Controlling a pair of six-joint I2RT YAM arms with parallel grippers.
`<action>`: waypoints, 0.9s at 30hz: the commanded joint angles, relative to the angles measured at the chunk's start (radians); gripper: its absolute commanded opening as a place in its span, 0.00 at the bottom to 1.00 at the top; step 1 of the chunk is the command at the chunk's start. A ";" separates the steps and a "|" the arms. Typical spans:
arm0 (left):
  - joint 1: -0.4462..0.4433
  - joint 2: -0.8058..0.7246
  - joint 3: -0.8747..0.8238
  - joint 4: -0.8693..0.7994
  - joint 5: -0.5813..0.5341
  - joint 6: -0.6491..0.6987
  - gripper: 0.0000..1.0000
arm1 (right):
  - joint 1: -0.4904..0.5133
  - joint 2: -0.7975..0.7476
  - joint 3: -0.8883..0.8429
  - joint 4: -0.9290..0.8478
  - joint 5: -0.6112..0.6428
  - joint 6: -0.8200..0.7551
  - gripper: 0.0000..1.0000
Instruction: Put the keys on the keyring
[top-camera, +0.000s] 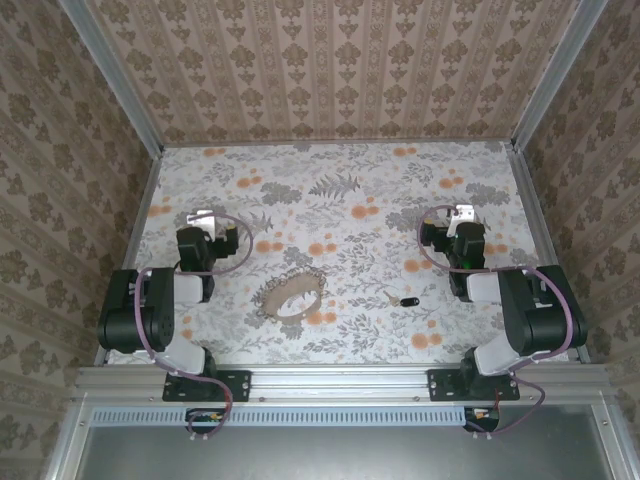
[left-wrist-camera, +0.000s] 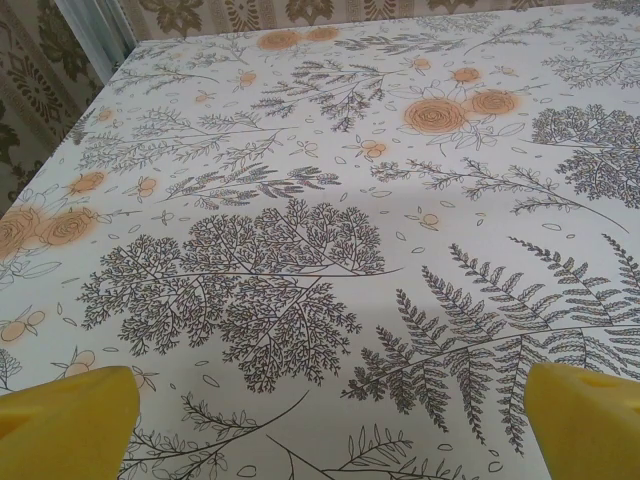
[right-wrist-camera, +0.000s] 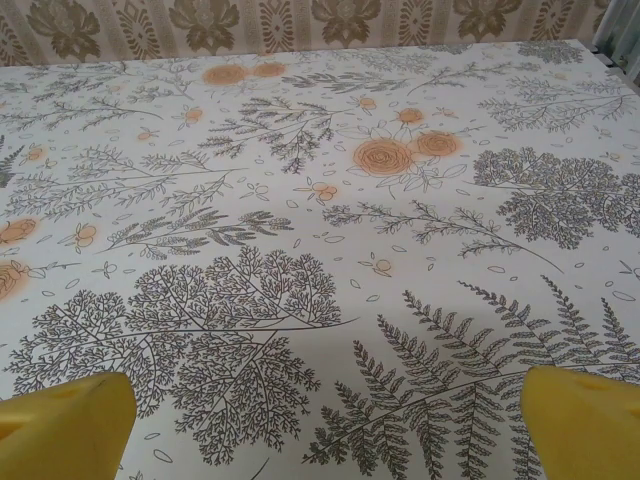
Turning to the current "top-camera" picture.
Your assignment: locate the key with black fob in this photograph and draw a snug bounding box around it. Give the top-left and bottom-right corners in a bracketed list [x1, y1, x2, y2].
[384, 291, 420, 309]

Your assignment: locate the metal band with keyrings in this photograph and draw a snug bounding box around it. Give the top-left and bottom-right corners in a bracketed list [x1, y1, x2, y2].
[249, 267, 327, 322]

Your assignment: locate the floral patterned table cover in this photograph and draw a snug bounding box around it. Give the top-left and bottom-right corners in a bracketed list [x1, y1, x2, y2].
[107, 141, 571, 366]

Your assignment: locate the black connector box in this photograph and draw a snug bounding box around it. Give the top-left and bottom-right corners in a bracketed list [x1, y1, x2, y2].
[185, 407, 227, 435]
[462, 405, 502, 434]

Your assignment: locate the grey metal panel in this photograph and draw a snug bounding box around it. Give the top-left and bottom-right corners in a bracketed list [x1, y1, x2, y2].
[74, 404, 619, 480]

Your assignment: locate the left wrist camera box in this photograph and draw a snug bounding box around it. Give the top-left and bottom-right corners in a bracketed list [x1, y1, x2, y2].
[187, 209, 217, 236]

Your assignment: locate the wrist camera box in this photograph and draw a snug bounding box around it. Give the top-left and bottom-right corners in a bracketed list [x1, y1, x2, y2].
[187, 209, 217, 236]
[448, 203, 475, 226]

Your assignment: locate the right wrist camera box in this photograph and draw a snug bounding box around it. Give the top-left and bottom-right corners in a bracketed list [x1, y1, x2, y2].
[448, 203, 475, 226]

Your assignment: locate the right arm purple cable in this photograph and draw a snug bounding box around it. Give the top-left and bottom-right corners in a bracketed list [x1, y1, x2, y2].
[417, 204, 574, 441]

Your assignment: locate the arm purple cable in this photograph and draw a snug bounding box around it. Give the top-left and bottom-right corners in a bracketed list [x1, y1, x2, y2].
[417, 204, 574, 441]
[132, 212, 257, 444]

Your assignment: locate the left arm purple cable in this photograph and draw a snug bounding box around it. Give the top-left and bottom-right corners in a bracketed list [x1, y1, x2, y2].
[132, 212, 257, 444]

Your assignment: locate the aluminium side rail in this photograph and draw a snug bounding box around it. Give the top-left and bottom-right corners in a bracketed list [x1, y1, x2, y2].
[502, 141, 594, 365]
[93, 147, 166, 369]

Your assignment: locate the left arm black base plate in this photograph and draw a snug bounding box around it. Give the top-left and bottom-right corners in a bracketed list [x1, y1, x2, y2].
[162, 368, 252, 403]

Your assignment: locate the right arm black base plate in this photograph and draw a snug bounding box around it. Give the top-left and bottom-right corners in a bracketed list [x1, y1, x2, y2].
[427, 368, 521, 403]

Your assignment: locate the thin aluminium table rail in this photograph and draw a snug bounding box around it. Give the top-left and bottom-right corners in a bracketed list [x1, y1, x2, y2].
[162, 139, 516, 150]

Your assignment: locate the wide aluminium mounting rail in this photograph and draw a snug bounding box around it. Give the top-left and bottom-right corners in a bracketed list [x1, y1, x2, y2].
[73, 363, 612, 404]

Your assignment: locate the aluminium corner post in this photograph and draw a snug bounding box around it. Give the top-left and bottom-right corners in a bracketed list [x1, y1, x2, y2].
[57, 0, 166, 156]
[509, 0, 609, 151]

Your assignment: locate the slotted grey cable duct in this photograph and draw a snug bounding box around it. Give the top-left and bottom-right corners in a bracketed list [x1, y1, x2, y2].
[91, 405, 469, 427]

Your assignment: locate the aluminium frame bar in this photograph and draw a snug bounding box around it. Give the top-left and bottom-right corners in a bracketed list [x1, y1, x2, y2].
[592, 399, 640, 480]
[47, 399, 91, 480]

